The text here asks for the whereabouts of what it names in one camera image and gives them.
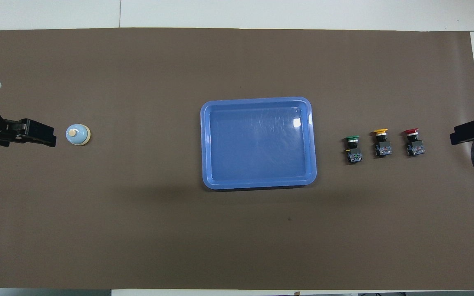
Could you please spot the green mushroom push button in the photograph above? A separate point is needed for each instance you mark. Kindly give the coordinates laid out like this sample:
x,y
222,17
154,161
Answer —
x,y
354,154

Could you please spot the red mushroom push button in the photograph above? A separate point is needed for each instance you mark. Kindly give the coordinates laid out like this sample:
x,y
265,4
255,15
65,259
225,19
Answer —
x,y
415,148

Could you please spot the blue plastic tray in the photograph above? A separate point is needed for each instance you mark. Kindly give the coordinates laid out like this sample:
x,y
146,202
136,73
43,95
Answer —
x,y
257,144

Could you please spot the brown paper table mat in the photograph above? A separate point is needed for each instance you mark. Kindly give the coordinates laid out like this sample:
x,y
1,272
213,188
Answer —
x,y
138,230

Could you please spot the light blue service bell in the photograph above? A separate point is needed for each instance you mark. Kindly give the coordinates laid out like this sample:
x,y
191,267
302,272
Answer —
x,y
78,135

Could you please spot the yellow mushroom push button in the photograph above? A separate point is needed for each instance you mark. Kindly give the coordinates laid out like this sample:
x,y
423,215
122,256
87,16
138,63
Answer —
x,y
383,148

